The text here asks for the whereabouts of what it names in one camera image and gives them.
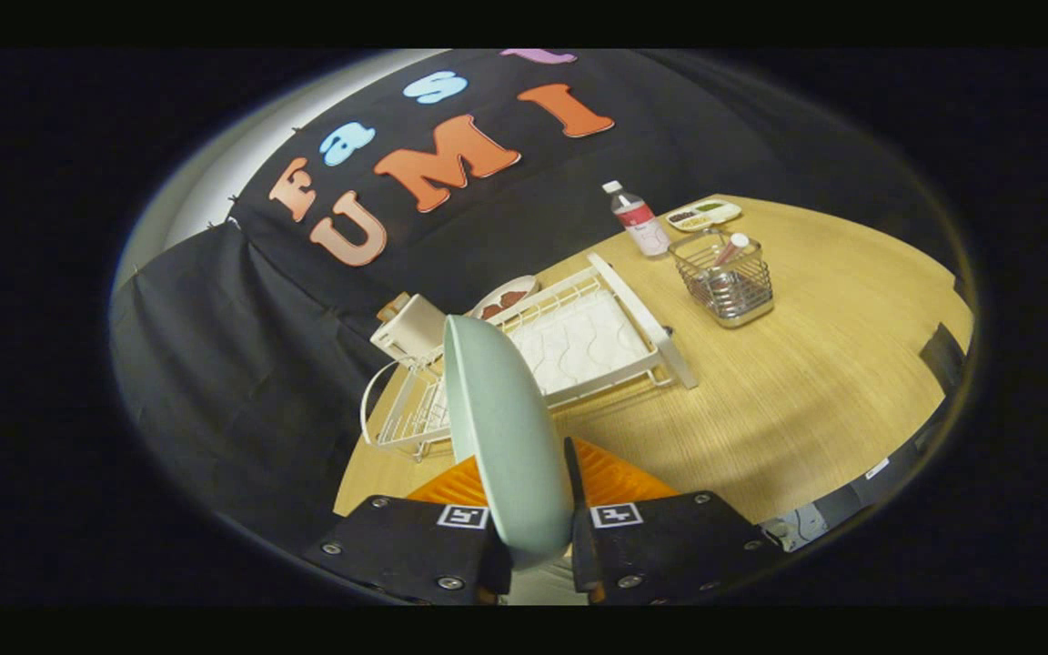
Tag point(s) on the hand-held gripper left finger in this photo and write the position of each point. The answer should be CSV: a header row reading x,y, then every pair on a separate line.
x,y
406,546

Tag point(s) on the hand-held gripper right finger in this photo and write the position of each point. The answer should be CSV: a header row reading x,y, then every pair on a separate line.
x,y
583,546

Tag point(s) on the pale green plate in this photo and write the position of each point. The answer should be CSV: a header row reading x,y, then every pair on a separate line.
x,y
506,437

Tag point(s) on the small white dish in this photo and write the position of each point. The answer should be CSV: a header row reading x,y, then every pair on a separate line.
x,y
526,283

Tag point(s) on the white toaster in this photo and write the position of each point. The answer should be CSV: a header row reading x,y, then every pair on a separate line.
x,y
415,327

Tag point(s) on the toast slice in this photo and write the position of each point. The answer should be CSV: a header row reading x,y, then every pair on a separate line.
x,y
392,305

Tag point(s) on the black backdrop cloth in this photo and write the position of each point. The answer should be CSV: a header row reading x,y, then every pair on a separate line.
x,y
242,364

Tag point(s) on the red meat piece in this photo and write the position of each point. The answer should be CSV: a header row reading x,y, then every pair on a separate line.
x,y
513,298
491,311

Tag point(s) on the clear plastic water bottle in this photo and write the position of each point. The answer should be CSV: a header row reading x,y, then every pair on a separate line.
x,y
642,223

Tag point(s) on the white divided tray with beans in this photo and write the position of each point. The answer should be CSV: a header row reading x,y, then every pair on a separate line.
x,y
729,216

